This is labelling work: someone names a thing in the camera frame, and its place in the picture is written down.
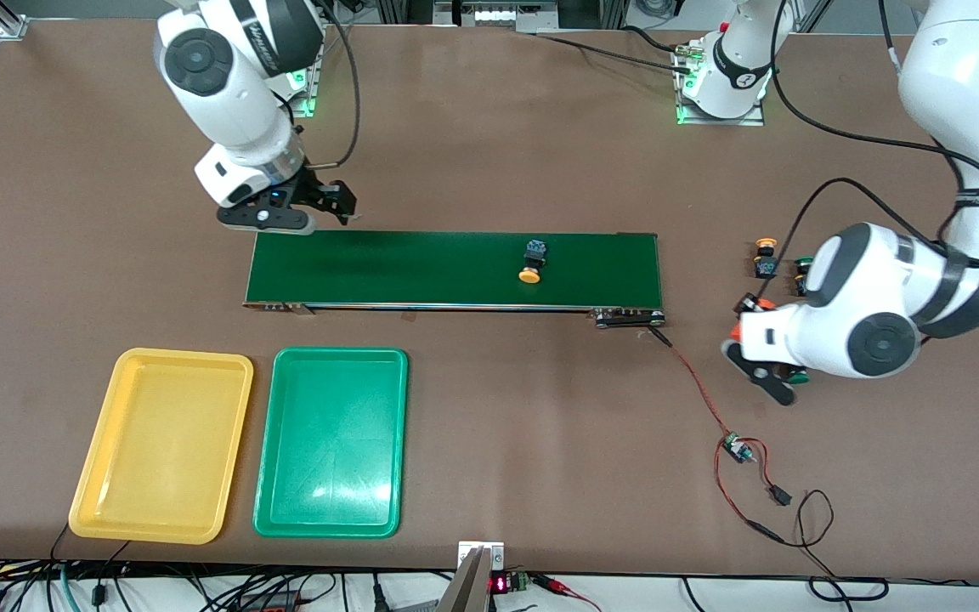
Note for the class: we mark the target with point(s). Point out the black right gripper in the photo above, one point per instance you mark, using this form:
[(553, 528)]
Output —
[(311, 192)]

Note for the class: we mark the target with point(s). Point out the orange cylinder battery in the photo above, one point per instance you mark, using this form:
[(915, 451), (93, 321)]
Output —
[(736, 331)]

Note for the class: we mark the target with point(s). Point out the yellow push button switch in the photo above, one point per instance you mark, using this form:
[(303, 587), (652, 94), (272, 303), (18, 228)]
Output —
[(766, 268), (534, 253)]

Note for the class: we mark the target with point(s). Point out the green push button switch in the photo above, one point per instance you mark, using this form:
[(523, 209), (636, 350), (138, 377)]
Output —
[(798, 377), (802, 262)]

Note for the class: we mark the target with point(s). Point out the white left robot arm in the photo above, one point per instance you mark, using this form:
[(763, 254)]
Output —
[(863, 289)]

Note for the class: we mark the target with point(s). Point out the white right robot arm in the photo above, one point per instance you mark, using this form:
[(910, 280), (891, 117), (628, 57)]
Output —
[(234, 93)]

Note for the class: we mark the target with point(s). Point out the green conveyor belt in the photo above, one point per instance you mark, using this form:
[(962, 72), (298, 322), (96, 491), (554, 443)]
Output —
[(413, 272)]

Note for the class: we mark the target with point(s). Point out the small motor controller board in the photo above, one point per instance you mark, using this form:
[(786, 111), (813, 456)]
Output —
[(736, 448)]

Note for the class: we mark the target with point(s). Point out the green plastic tray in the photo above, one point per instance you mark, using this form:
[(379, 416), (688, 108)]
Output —
[(332, 442)]

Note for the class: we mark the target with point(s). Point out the lit metal equipment unit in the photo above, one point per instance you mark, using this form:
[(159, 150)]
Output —
[(498, 15)]

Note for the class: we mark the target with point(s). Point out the yellow plastic tray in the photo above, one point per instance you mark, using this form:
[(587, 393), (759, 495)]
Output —
[(158, 442)]

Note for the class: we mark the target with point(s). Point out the red clip lead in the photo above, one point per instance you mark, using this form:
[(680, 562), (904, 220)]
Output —
[(562, 586)]

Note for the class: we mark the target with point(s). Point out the red digit display module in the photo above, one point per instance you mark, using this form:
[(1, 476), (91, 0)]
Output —
[(500, 584)]

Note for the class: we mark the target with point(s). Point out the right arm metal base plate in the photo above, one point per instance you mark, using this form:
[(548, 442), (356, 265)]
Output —
[(313, 85)]

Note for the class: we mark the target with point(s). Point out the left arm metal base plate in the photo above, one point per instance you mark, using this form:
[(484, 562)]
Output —
[(719, 119)]

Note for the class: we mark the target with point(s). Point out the aluminium frame profile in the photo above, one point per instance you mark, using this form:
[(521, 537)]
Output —
[(5, 24)]

